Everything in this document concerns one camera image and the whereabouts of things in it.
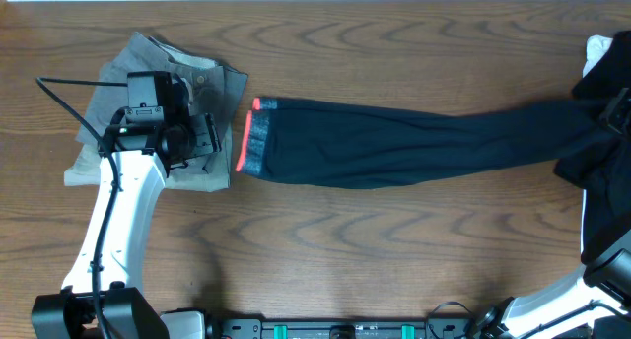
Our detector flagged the folded grey trousers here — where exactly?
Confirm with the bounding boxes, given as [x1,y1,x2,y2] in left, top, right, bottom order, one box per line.
[64,33,248,192]

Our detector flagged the black leggings red waistband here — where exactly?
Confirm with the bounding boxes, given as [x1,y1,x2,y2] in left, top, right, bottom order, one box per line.
[236,97,613,189]

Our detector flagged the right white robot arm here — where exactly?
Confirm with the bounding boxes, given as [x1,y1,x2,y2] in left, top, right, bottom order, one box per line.
[466,87,630,338]

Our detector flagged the black garment pile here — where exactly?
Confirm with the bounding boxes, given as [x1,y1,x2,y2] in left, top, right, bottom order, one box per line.
[554,31,631,339]

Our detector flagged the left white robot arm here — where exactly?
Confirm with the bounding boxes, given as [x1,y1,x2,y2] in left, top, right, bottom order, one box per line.
[31,71,221,338]

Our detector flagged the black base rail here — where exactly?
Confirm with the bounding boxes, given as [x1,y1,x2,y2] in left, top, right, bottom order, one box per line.
[160,302,591,339]

